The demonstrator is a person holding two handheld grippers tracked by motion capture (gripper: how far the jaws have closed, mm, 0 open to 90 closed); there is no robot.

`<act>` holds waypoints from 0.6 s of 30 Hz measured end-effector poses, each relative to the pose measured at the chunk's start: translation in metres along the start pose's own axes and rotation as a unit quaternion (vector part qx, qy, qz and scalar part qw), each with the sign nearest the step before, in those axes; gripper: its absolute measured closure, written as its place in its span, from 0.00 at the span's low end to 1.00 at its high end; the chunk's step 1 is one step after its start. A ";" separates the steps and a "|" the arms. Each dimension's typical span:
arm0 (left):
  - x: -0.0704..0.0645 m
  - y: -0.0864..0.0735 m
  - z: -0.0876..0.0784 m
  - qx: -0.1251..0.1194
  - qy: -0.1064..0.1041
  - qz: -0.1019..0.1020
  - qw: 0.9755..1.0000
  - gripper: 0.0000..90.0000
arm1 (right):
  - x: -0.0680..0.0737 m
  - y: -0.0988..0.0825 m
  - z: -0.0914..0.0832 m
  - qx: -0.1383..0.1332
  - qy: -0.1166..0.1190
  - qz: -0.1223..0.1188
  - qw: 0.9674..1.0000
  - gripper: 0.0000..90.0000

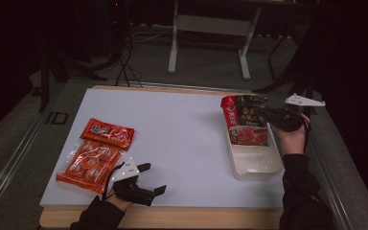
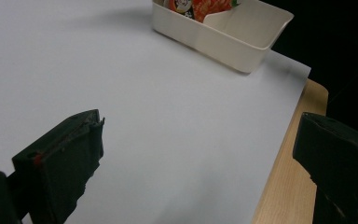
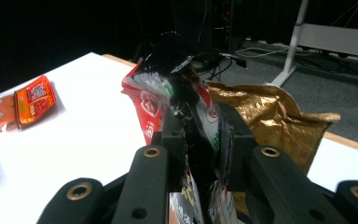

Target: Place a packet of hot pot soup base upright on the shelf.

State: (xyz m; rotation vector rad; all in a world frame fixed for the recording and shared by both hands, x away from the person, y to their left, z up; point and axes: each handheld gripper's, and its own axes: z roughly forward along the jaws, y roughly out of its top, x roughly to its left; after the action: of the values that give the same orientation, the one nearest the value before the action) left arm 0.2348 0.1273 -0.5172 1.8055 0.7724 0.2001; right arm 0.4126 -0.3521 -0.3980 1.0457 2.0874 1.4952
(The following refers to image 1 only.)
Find black floor cables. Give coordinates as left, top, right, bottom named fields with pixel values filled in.
left=114, top=32, right=143, bottom=87

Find black stand legs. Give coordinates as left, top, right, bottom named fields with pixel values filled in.
left=37, top=52, right=108, bottom=113
left=253, top=32, right=317, bottom=130

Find red and black food packet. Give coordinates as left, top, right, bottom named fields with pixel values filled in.
left=219, top=94, right=270, bottom=148

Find left hand-held gripper cable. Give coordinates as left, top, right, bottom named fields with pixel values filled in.
left=103, top=162, right=127, bottom=201

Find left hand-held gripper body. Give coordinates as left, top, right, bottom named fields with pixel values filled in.
left=109, top=156, right=156, bottom=207

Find white floor cable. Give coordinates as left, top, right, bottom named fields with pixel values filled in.
left=129, top=28, right=174, bottom=44

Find person's left hand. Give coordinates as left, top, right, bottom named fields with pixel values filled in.
left=106, top=191, right=134, bottom=213

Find person's right hand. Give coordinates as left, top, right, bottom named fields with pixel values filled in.
left=270, top=114, right=311, bottom=156

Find orange bag of small packets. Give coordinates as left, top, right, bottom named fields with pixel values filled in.
left=56, top=117, right=136, bottom=195

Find right hand-held gripper cable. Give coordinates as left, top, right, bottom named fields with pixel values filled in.
left=301, top=114, right=312, bottom=151

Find white table mat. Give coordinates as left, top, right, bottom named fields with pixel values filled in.
left=39, top=88, right=286, bottom=209

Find white compartment tray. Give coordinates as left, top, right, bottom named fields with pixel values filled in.
left=225, top=123, right=285, bottom=181

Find white desk frame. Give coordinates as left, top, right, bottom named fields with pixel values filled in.
left=167, top=0, right=263, bottom=81

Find hand-held gripper cable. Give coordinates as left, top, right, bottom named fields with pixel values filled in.
left=301, top=114, right=312, bottom=151
left=103, top=162, right=127, bottom=201

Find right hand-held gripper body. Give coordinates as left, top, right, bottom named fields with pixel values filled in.
left=266, top=93, right=326, bottom=133

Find black floor bracket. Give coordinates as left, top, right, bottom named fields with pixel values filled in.
left=45, top=111, right=70, bottom=126

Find metal floor rail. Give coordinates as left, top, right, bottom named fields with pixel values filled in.
left=292, top=101, right=357, bottom=230
left=0, top=92, right=63, bottom=214

